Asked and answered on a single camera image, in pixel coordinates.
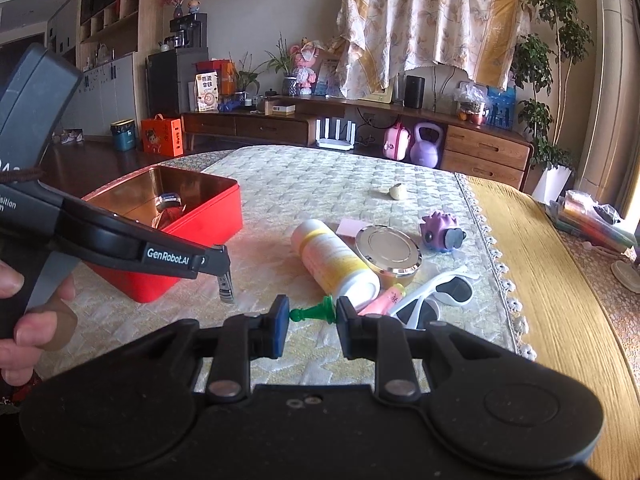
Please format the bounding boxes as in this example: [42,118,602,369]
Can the white yellow bottle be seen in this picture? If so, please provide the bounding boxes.
[291,219,382,311]

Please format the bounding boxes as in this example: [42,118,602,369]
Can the orange gift bag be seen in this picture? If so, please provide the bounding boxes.
[195,60,236,96]

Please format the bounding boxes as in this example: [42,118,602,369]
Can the potted plant in patterned pot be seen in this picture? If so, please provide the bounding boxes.
[265,32,301,97]

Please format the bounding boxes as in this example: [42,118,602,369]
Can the black speaker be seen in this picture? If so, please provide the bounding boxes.
[403,75,426,109]

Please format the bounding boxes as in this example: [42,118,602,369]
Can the pink highlighter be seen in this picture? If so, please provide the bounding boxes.
[357,282,407,318]

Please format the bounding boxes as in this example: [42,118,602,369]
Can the black coffee machine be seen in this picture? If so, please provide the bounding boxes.
[169,13,208,51]

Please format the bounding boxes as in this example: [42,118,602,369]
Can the wooden wall shelf unit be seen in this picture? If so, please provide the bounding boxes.
[79,0,142,58]

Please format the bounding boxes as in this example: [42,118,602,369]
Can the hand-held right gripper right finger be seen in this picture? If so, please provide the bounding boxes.
[336,297,506,405]

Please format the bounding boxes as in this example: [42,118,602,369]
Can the teal bucket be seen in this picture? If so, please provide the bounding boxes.
[109,119,137,152]

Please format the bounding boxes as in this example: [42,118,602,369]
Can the white sunglasses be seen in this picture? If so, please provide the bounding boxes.
[389,265,482,331]

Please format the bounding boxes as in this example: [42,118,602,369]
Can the floral cloth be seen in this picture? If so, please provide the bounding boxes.
[336,0,532,101]

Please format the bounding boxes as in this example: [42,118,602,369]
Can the red tin box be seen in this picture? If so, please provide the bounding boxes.
[80,165,244,304]

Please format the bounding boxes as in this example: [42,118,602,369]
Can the green chess pawn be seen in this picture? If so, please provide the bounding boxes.
[289,295,342,325]

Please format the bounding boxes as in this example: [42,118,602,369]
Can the purple kettlebell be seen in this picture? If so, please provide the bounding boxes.
[409,122,445,169]

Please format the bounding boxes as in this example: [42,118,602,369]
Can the potted tree in white pot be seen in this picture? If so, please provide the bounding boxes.
[510,0,593,206]

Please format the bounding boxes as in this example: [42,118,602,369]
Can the white router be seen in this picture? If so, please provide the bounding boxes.
[316,116,357,151]

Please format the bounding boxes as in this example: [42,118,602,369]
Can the small potted plant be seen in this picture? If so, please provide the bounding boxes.
[229,52,263,106]

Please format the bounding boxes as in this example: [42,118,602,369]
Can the white cabinet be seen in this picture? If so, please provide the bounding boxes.
[60,55,136,138]

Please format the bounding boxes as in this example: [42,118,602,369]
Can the grey fridge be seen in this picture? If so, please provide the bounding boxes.
[146,47,209,121]

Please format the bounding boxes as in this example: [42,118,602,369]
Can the pink sticky note pad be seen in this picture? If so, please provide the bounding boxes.
[336,217,373,238]

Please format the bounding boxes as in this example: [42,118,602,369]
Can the yellow blanket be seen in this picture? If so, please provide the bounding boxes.
[467,175,640,471]

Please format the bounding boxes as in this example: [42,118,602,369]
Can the pink doll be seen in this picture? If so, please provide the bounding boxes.
[291,37,321,97]

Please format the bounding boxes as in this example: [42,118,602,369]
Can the stack of colourful folders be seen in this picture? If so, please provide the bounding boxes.
[550,190,638,256]

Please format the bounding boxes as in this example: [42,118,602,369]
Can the white orange snack box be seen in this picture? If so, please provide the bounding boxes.
[195,73,220,112]

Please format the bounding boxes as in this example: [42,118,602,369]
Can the pale quilted bed cover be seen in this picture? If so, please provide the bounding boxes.
[30,145,531,396]

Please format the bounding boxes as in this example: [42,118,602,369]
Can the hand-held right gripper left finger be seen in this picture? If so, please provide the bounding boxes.
[131,294,292,403]

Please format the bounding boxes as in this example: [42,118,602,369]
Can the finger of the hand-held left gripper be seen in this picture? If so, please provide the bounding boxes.
[127,230,232,281]

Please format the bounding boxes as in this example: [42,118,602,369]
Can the orange gift box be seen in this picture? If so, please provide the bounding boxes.
[140,114,186,157]

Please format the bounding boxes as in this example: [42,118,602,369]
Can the pink toy suitcase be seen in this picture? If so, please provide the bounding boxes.
[382,121,412,161]

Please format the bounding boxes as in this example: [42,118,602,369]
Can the plastic bag of fruit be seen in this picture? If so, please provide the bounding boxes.
[454,82,488,126]

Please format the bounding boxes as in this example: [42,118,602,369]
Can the silver round tin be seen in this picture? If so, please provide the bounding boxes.
[152,192,188,228]

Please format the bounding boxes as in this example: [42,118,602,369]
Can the covered floor air conditioner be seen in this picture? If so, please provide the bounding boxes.
[572,0,640,221]

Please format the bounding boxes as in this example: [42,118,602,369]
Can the blue picture card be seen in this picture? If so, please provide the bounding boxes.
[320,60,341,97]

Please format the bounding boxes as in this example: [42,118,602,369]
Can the purple hedgehog toy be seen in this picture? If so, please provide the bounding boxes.
[419,212,467,253]

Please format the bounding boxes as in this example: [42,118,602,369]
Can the person's left hand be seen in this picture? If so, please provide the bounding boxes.
[0,260,77,386]

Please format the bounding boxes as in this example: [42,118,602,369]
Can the round gold tin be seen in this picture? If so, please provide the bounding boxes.
[354,225,423,287]

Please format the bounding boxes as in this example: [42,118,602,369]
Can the wooden media cabinet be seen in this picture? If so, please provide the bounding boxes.
[181,95,535,193]

